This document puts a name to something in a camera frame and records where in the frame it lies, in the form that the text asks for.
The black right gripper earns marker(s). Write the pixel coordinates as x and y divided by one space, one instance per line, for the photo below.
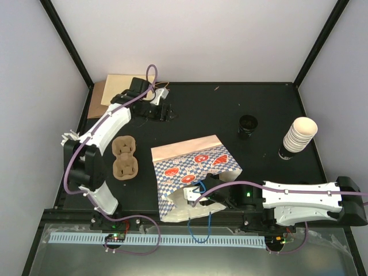
213 176

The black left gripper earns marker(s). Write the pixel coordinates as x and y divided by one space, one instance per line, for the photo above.
165 116

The blue checkered paper bag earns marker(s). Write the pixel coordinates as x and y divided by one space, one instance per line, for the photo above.
186 164

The brown pulp cup carrier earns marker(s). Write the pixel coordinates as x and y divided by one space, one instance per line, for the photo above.
125 166

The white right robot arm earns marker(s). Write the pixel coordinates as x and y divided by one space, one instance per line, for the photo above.
340 200

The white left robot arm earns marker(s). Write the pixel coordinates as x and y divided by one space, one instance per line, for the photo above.
84 170

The light tan paper bag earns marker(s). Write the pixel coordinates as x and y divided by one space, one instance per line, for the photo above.
116 84

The stack of black lids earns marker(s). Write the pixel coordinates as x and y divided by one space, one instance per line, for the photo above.
247 125

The brown kraft paper bag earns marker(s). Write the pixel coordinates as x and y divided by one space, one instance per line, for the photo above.
96 109

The stack of white paper cups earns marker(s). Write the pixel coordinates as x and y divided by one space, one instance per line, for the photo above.
300 134

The white wrapped stirrers bundle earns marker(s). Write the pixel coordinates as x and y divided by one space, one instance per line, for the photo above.
71 135

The small electronics board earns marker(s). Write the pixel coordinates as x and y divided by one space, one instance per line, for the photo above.
115 237

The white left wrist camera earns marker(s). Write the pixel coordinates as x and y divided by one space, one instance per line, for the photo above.
160 93

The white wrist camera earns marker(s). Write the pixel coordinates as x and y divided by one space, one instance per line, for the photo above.
191 194
160 93

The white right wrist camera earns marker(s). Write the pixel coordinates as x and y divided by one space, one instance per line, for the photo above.
191 194

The black corner frame post left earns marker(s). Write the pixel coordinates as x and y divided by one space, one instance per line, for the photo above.
66 39

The black corner frame post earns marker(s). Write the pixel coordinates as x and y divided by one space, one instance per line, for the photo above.
324 34
66 39

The light blue slotted cable duct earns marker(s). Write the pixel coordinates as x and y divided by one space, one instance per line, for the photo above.
161 240

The black corner frame post right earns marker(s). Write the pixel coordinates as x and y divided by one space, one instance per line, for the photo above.
324 34

